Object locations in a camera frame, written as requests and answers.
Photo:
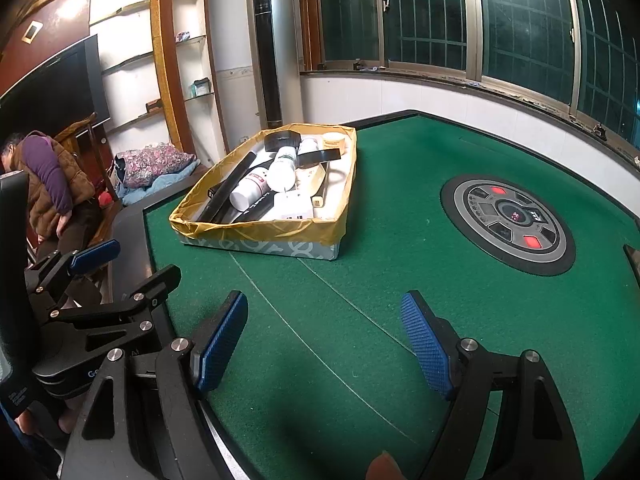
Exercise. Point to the black marker white tip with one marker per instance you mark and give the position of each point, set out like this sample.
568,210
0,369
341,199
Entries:
313,158

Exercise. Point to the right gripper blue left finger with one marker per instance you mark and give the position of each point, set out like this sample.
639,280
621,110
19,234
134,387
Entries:
215,339

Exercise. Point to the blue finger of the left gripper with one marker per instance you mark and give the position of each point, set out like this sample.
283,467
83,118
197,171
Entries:
157,287
94,257

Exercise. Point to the white bottle red label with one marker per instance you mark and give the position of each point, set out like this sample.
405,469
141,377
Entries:
250,189

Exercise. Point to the white wall shelf unit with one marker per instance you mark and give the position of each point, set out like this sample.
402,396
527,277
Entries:
158,75

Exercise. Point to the person in brown vest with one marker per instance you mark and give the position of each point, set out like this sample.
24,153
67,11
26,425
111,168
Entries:
62,208

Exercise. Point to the silver tower air conditioner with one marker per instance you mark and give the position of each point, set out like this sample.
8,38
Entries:
275,63

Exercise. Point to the round table centre control panel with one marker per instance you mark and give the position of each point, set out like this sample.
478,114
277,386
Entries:
509,223

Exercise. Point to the black marker beige cap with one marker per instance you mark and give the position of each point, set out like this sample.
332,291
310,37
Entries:
319,197

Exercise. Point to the black marker purple cap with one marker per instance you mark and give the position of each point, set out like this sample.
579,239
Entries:
258,209

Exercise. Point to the window with metal grille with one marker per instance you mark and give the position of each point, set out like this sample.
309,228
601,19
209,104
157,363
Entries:
575,59

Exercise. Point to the white USB power adapter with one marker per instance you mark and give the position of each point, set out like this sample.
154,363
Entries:
291,205

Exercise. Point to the black flat screen television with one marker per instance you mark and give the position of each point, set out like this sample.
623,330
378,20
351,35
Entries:
65,88

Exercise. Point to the floral and blue cloth pile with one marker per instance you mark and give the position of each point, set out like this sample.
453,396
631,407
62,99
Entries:
142,173

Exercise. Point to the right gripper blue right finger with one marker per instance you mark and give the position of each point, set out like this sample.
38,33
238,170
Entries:
434,342

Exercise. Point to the black electrical tape roll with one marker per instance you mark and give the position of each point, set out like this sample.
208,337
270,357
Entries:
282,139

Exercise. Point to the gold lined cardboard box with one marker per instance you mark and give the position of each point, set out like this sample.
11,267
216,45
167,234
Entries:
316,238

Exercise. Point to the black plastic sectioned tray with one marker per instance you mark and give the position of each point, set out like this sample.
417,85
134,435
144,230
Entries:
221,196

